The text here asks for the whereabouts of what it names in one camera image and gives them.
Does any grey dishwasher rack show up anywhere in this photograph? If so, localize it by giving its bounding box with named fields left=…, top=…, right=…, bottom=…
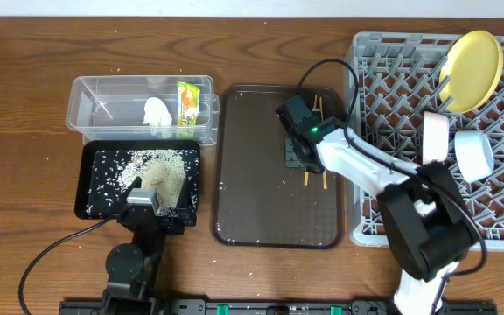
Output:
left=344, top=31, right=504, bottom=252

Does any pink white bowl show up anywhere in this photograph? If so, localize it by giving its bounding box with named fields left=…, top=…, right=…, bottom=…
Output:
left=422, top=112, right=449, bottom=165

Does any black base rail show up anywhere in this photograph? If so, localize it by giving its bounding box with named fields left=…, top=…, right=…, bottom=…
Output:
left=58, top=297, right=498, bottom=315

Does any black plastic tray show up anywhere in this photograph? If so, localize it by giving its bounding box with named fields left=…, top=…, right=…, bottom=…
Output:
left=74, top=140, right=200, bottom=220

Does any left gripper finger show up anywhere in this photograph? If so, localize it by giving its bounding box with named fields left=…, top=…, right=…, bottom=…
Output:
left=177, top=178, right=191, bottom=217
left=124, top=177, right=142, bottom=193

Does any white napkin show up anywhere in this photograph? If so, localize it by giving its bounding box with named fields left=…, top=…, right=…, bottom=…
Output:
left=143, top=97, right=172, bottom=127

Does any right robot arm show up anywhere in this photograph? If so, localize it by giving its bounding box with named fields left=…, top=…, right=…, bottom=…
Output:
left=280, top=117, right=485, bottom=314

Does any right black cable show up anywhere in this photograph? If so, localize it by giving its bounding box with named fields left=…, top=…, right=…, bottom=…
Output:
left=295, top=59, right=488, bottom=315

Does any wooden chopstick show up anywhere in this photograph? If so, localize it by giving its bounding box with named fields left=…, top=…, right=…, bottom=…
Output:
left=304, top=94, right=318, bottom=186
left=318, top=96, right=328, bottom=190

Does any yellow plate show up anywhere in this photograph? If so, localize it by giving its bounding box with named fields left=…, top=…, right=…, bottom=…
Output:
left=439, top=31, right=504, bottom=114

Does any green orange snack wrapper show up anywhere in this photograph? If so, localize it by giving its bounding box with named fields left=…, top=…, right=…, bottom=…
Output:
left=177, top=81, right=200, bottom=139

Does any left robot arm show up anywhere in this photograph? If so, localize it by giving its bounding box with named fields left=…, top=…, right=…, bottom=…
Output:
left=99, top=177, right=195, bottom=315

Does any brown serving tray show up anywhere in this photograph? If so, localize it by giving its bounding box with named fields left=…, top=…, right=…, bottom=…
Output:
left=211, top=85, right=347, bottom=249

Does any spilled rice pile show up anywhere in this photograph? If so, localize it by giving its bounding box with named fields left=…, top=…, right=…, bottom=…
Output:
left=86, top=149, right=200, bottom=218

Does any clear plastic bin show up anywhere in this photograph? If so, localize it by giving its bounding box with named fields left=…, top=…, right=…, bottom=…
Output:
left=66, top=75, right=221, bottom=146

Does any black cable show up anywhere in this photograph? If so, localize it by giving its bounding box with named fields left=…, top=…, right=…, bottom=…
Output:
left=295, top=59, right=488, bottom=315
left=17, top=213, right=124, bottom=315

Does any white cup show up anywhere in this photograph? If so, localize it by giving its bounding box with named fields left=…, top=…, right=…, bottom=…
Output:
left=414, top=199, right=437, bottom=217

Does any light blue bowl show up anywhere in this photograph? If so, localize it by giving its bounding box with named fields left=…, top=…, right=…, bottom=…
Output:
left=454, top=130, right=494, bottom=183

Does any left black cable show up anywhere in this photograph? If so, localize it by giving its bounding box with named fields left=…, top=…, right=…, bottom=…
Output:
left=17, top=213, right=124, bottom=315

